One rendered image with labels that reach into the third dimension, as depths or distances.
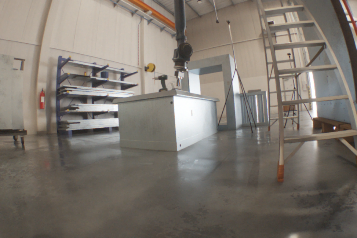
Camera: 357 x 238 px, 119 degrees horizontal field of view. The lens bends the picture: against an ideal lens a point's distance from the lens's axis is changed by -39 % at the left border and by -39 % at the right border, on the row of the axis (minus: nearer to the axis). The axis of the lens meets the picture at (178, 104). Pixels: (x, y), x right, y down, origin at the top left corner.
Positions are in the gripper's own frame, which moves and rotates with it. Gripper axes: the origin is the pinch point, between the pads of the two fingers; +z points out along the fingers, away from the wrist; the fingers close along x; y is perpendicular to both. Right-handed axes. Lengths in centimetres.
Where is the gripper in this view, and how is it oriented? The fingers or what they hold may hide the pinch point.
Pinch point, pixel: (178, 84)
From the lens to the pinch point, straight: 183.8
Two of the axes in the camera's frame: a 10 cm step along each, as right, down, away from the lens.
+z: -1.0, 9.9, 0.3
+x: -4.7, -0.2, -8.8
